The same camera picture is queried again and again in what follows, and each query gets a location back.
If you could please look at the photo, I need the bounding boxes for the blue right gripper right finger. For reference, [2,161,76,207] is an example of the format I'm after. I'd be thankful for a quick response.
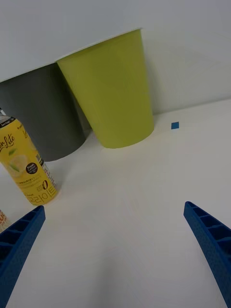
[183,201,231,308]

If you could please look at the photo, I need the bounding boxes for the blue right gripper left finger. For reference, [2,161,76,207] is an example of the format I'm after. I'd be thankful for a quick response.
[0,205,46,308]

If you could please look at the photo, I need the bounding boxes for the yellow drink can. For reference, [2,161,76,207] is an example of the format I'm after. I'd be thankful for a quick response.
[0,107,59,206]

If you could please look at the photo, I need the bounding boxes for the grey plastic waste bin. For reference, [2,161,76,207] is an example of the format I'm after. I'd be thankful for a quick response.
[0,63,87,162]

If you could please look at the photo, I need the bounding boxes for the yellow-green plastic waste bin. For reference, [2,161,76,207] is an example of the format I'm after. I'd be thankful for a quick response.
[56,28,154,149]

